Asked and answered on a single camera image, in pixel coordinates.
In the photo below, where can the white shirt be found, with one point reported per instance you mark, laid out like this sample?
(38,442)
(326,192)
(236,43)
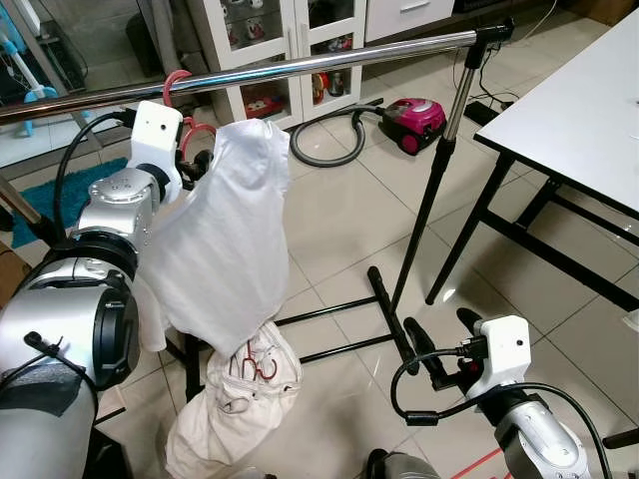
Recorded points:
(220,239)

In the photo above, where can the red clothes hanger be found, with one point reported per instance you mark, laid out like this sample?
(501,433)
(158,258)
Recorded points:
(265,369)
(167,90)

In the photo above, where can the teal rug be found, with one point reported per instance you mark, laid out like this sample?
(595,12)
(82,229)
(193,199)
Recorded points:
(60,205)

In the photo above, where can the chrome and black clothes rack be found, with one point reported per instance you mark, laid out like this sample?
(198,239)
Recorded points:
(300,67)

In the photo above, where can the white glass-door cabinet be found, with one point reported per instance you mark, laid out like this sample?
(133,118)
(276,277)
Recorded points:
(295,40)

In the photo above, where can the light blue standing fan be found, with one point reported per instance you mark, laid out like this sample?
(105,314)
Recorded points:
(42,94)

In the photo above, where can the magenta vacuum cleaner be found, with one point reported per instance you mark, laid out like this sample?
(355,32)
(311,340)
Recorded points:
(419,118)

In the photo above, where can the black power adapter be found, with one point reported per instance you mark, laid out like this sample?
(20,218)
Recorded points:
(481,112)

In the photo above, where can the white table black legs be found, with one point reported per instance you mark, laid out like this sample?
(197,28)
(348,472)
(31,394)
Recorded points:
(569,110)

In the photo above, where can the white drawer unit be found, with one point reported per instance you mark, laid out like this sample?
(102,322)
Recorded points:
(404,15)

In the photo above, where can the black bag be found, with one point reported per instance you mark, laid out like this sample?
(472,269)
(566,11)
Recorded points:
(105,459)

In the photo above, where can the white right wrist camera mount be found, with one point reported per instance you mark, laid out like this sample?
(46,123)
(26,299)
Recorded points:
(504,349)

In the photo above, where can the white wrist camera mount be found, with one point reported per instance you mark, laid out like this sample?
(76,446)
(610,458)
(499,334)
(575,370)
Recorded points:
(155,140)
(504,349)

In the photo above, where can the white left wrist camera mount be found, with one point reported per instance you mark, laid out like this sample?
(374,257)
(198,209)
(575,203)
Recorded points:
(155,140)

